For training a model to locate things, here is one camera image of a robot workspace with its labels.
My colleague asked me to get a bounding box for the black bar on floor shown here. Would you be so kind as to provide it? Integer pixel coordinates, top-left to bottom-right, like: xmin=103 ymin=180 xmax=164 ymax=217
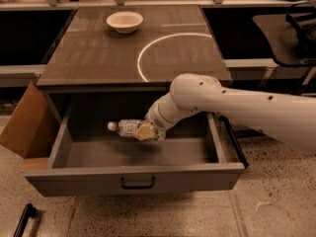
xmin=13 ymin=203 xmax=37 ymax=237

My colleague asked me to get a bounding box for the black drawer handle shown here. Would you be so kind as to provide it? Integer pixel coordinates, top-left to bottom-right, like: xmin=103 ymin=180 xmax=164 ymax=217
xmin=120 ymin=177 xmax=156 ymax=190

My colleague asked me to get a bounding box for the black drawer side rail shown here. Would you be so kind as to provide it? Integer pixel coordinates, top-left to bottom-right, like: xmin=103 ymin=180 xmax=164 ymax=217
xmin=219 ymin=117 xmax=249 ymax=169

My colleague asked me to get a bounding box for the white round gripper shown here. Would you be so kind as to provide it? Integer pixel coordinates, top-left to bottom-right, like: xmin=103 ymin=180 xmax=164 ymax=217
xmin=134 ymin=93 xmax=198 ymax=141

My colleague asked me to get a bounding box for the white ceramic bowl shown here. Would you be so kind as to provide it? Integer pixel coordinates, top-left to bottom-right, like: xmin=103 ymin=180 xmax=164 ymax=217
xmin=107 ymin=11 xmax=143 ymax=34

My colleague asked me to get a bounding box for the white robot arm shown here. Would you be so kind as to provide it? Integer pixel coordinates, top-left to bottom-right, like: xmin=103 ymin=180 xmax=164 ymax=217
xmin=134 ymin=73 xmax=316 ymax=153

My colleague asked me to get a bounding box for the clear plastic water bottle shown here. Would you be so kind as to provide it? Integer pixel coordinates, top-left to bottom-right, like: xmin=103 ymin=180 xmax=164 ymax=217
xmin=107 ymin=118 xmax=167 ymax=142

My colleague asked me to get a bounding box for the brown cardboard box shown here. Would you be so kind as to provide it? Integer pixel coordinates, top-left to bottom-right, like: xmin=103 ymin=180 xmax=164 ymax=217
xmin=0 ymin=83 xmax=59 ymax=173

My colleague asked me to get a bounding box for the grey open top drawer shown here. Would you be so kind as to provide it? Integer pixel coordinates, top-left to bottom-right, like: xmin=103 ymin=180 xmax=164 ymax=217
xmin=25 ymin=94 xmax=245 ymax=197

